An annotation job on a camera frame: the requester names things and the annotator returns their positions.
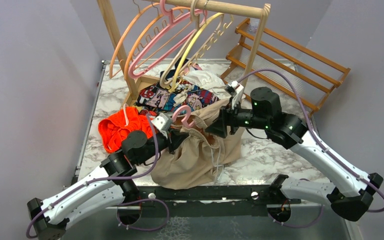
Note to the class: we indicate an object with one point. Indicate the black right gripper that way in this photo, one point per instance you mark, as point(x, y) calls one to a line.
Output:
point(226, 118)

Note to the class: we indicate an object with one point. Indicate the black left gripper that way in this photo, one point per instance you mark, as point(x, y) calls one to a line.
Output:
point(175, 138)

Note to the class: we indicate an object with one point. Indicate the pink hanger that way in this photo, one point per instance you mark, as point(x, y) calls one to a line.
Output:
point(159, 39)
point(184, 111)

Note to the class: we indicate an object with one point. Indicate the beige shorts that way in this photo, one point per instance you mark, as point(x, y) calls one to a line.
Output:
point(200, 158)

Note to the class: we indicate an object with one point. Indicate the orange mesh shorts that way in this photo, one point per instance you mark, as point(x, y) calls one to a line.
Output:
point(116, 128)

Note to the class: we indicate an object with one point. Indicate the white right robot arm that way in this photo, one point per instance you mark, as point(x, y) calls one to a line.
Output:
point(349, 192)

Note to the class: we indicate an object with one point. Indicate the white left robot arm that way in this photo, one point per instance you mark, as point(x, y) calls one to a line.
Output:
point(109, 184)

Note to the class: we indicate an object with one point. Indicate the comic print shorts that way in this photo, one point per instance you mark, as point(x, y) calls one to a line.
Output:
point(159, 99)

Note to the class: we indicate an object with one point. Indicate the cream notched hanger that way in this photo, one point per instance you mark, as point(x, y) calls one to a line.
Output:
point(185, 58)

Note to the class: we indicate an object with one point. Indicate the inner orange hanger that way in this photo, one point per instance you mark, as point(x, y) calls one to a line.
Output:
point(159, 26)

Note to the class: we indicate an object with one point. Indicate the orange hanger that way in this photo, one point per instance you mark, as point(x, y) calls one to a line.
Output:
point(123, 60)
point(159, 26)

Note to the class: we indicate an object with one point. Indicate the beige hanger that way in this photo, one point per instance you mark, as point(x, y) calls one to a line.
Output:
point(194, 17)

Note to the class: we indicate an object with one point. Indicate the outer orange hanger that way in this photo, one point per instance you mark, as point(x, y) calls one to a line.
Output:
point(123, 60)

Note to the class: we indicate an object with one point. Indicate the white garment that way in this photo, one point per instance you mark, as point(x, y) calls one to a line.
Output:
point(207, 77)

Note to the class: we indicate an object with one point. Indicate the wooden clothes rack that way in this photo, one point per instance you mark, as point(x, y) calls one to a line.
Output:
point(117, 39)

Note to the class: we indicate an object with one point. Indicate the orange wooden slatted shelf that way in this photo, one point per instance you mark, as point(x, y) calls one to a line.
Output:
point(314, 76)

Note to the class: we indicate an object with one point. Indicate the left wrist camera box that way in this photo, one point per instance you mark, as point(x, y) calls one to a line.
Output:
point(162, 122)

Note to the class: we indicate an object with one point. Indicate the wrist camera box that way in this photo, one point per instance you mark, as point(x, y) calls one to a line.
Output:
point(162, 122)
point(236, 90)

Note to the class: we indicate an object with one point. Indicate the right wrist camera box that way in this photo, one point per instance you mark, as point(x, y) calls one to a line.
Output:
point(236, 90)

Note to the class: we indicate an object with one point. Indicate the black mounting rail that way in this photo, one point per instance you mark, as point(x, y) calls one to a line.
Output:
point(151, 208)

